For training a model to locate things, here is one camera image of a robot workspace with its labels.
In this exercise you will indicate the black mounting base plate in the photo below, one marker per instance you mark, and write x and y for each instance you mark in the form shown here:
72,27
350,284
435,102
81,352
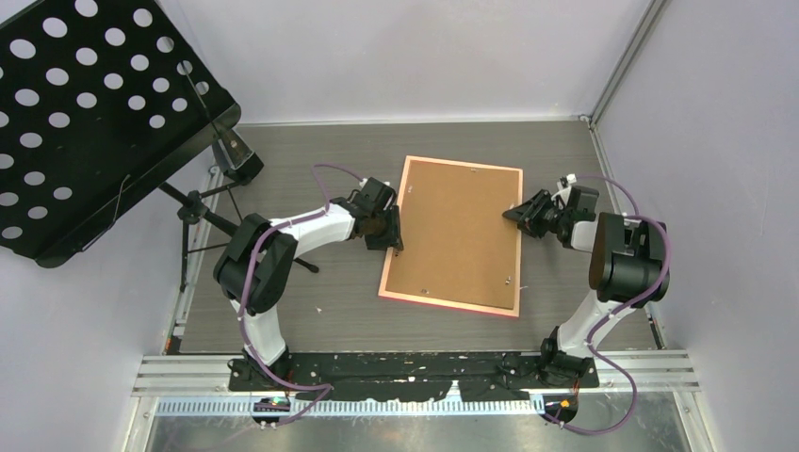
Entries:
422,376

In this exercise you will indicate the orange wooden picture frame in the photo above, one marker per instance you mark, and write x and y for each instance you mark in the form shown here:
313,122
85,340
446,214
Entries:
449,304

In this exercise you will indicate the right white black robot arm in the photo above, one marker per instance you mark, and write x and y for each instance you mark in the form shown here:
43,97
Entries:
628,269

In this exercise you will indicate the black perforated music stand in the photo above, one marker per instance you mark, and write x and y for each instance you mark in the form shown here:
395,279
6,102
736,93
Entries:
101,103

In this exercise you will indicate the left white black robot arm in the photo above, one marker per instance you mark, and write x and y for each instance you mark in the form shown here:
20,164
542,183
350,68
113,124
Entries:
254,268

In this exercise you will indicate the aluminium rail front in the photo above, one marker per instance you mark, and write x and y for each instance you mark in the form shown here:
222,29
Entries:
208,374

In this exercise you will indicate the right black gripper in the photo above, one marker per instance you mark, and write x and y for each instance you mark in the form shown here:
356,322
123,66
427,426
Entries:
528,214

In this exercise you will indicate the aluminium corner profile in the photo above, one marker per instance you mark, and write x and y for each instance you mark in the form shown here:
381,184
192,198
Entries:
641,33

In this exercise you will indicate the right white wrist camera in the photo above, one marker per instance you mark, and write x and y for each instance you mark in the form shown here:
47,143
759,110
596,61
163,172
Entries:
564,186

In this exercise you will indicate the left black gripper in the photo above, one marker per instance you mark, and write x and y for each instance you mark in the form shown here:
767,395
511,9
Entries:
393,238

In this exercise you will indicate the brown backing board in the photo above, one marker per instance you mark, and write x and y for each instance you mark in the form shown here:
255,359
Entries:
456,231

